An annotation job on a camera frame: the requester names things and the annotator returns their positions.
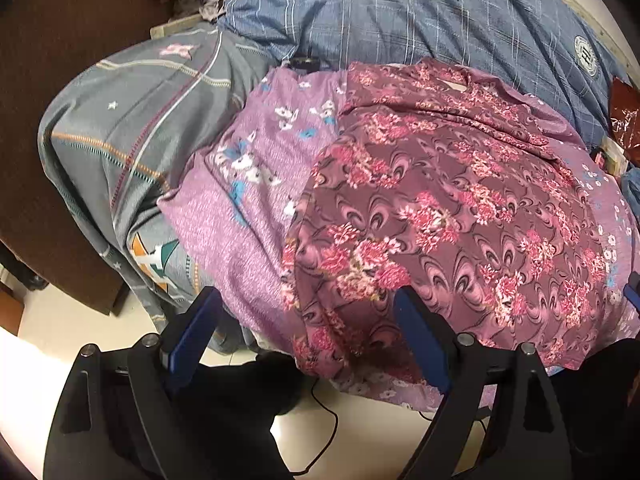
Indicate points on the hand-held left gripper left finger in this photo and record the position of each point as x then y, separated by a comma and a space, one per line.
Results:
192, 340

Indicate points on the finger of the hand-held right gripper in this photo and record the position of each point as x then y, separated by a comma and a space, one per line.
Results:
633, 292

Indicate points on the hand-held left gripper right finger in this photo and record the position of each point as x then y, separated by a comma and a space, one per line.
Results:
422, 340

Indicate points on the maroon floral garment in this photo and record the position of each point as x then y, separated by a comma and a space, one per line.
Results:
440, 210

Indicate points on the purple floral bed sheet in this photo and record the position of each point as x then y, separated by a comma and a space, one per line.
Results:
240, 195

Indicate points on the red plastic bag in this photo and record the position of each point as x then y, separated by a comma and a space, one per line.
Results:
625, 110

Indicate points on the grey striped quilt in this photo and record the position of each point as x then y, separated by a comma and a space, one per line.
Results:
125, 130

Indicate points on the small black device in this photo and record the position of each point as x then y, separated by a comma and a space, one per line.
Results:
305, 62

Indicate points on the wooden bed frame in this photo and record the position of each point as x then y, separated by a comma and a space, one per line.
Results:
595, 25

